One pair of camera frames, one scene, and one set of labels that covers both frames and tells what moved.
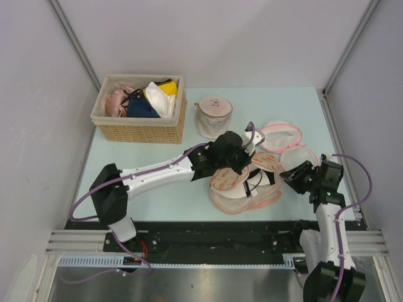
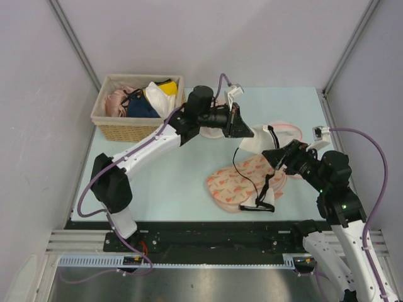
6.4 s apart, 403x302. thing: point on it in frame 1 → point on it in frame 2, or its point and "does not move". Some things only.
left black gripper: x=246 y=160 → x=237 y=128
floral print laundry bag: x=256 y=187 does not move
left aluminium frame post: x=68 y=29 does not move
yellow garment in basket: x=169 y=89 does not move
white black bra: x=257 y=180 → x=265 y=139
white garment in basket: x=164 y=104 does not move
